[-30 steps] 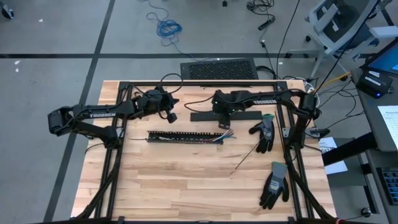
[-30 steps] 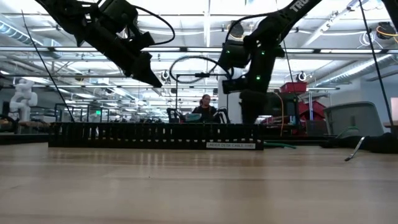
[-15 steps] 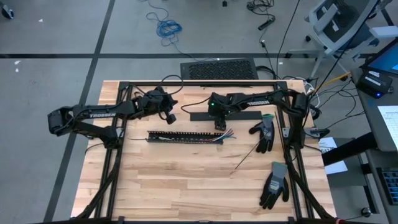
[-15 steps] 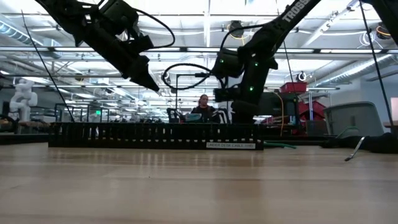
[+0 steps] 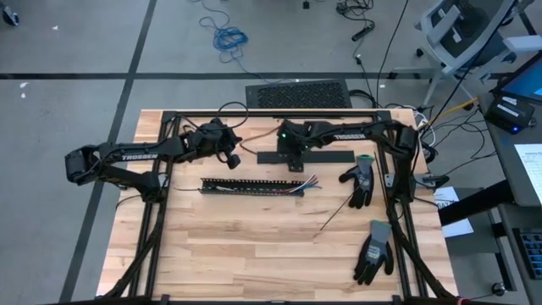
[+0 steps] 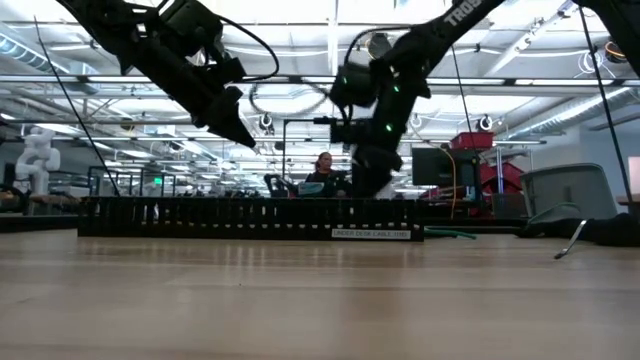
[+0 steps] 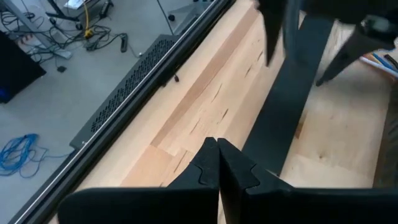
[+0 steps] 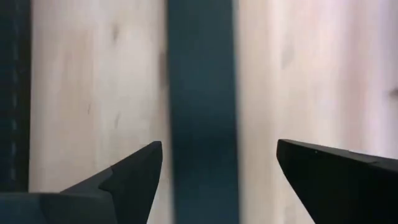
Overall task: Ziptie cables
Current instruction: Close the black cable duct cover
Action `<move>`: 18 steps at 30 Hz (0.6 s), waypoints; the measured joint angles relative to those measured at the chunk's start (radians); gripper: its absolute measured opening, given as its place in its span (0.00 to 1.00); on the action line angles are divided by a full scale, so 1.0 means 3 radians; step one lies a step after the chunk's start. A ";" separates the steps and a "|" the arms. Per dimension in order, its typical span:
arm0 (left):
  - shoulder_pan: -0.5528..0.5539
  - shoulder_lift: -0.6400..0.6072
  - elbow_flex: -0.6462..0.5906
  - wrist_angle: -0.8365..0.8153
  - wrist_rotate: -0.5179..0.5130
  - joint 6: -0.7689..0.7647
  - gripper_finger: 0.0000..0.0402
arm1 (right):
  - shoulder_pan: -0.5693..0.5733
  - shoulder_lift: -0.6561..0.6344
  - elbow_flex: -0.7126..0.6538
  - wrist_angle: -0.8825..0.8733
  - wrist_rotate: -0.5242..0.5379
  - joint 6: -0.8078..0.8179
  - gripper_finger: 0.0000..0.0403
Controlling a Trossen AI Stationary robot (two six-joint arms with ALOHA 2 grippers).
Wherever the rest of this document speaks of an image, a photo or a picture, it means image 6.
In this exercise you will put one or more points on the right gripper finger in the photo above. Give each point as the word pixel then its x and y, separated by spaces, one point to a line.
pixel 382 172
pixel 357 177

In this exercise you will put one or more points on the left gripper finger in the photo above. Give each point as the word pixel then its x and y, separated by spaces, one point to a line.
pixel 222 107
pixel 240 132

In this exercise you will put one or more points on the black grey work glove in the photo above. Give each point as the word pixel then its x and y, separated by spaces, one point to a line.
pixel 610 232

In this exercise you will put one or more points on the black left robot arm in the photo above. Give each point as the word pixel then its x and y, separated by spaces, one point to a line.
pixel 150 45

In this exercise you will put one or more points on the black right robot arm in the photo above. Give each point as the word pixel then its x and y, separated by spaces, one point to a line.
pixel 450 20

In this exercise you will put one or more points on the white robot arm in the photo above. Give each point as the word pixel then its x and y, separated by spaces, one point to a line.
pixel 37 160

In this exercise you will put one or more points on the person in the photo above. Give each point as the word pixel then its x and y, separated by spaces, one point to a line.
pixel 325 172

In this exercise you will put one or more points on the teal bin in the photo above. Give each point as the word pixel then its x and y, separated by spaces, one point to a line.
pixel 311 188

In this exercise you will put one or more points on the black monitor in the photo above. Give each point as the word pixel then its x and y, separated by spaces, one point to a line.
pixel 435 167

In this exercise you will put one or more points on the large black ceiling reel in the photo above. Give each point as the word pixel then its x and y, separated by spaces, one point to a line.
pixel 377 46

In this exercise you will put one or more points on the long ceiling light bar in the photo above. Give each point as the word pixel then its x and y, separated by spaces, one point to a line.
pixel 465 81

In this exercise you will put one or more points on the small red bin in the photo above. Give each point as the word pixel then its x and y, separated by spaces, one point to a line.
pixel 472 141

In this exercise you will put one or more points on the large red bin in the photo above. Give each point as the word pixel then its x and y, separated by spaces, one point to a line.
pixel 505 177

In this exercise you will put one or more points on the grey office chair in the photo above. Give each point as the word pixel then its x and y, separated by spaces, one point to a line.
pixel 565 187

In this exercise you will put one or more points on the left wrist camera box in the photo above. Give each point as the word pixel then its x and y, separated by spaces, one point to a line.
pixel 227 70

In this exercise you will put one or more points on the black gantry frame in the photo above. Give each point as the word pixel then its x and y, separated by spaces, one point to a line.
pixel 300 120

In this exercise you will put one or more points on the silver ventilation duct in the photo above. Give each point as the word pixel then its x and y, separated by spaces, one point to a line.
pixel 590 107

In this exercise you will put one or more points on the black aluminium table frame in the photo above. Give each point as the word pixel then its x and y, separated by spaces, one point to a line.
pixel 40 222

